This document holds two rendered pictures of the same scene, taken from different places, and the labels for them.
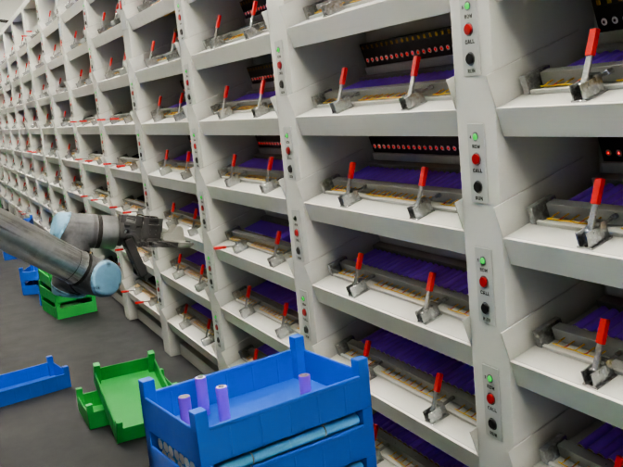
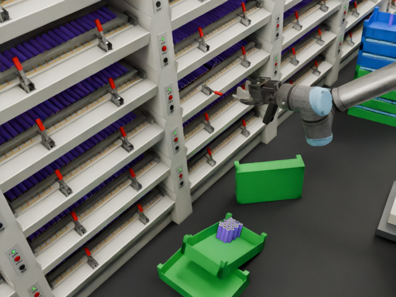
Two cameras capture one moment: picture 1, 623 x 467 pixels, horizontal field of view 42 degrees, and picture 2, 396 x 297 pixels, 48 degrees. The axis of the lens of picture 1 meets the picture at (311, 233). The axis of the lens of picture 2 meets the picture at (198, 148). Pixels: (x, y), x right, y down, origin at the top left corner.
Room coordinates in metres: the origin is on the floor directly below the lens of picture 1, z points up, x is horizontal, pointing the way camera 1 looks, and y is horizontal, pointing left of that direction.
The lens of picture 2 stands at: (2.90, 1.61, 1.52)
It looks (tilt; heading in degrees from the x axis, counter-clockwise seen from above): 40 degrees down; 249
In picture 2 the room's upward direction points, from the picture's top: 5 degrees counter-clockwise
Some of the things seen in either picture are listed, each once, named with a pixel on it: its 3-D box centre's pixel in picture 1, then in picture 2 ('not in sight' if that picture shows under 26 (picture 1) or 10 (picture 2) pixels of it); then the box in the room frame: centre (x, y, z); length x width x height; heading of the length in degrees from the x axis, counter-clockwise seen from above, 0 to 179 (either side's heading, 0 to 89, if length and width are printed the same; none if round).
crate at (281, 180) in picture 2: not in sight; (268, 180); (2.10, 0.38, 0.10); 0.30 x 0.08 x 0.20; 160
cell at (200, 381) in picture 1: (202, 395); not in sight; (1.22, 0.20, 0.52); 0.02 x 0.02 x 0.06
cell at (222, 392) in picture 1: (223, 405); not in sight; (1.17, 0.16, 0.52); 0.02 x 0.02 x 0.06
